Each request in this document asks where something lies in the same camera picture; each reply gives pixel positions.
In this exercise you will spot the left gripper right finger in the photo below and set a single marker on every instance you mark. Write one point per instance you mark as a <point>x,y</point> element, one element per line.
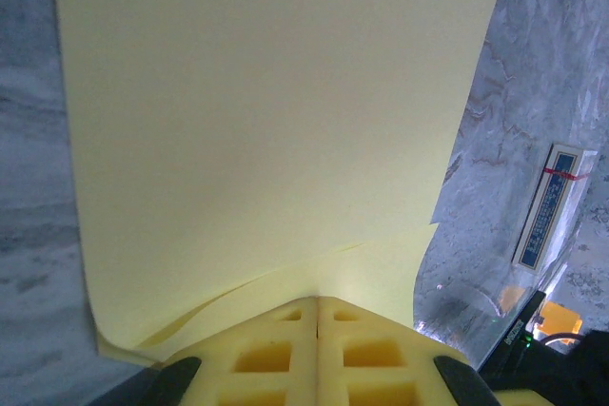
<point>371,373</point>

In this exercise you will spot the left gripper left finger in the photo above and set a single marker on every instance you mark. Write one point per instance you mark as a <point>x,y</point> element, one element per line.
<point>266,368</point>

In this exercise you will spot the yellow paper sheet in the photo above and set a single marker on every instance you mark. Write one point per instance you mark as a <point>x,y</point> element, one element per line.
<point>266,116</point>

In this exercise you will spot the orange plastic block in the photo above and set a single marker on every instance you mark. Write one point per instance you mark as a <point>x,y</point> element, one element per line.
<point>563,322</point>

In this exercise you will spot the playing card box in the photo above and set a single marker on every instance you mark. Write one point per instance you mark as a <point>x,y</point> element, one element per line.
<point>552,206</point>

